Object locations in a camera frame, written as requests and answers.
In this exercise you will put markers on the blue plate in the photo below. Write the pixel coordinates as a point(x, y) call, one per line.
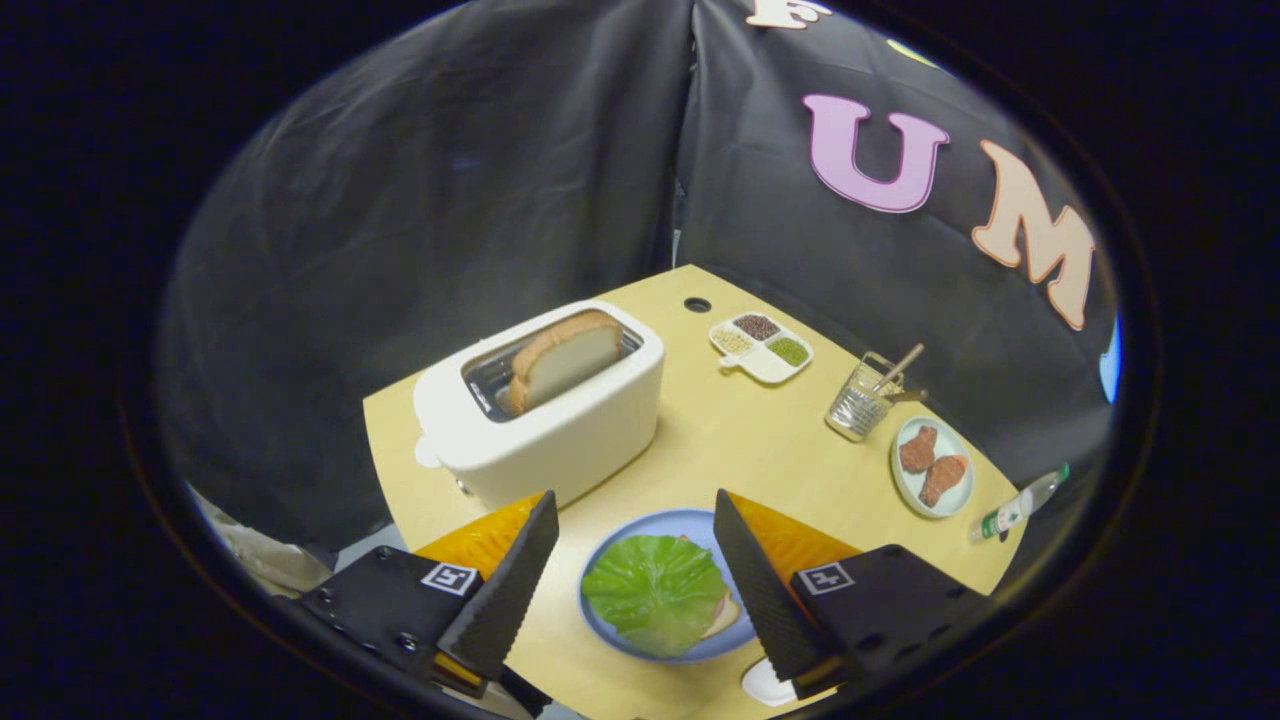
point(640, 522)

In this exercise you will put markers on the white toaster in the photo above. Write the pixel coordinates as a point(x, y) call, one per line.
point(560, 440)

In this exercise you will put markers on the green lettuce leaf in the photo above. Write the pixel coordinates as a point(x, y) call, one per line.
point(655, 595)

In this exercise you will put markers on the white leaf-shaped plate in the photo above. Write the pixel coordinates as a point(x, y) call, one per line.
point(765, 685)

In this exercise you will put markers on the white divided seasoning tray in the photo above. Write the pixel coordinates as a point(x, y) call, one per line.
point(765, 365)

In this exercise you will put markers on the brown meat patty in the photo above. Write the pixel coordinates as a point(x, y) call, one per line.
point(942, 480)
point(917, 450)

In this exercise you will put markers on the pale green plate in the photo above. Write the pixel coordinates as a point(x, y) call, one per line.
point(955, 440)

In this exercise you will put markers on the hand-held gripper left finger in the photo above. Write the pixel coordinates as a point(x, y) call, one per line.
point(505, 600)

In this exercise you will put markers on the thick brown-crust bread slice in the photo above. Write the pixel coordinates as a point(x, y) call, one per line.
point(565, 365)

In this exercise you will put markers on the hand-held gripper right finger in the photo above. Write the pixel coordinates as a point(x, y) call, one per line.
point(765, 590)

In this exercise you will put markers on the black backdrop cloth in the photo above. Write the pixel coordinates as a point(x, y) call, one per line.
point(400, 250)

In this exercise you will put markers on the clear plastic water bottle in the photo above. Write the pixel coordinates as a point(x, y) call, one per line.
point(1015, 508)

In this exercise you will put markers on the white plastic sheet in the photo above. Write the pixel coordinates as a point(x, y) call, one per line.
point(260, 560)

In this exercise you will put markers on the flat white bread slice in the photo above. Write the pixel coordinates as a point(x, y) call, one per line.
point(726, 616)

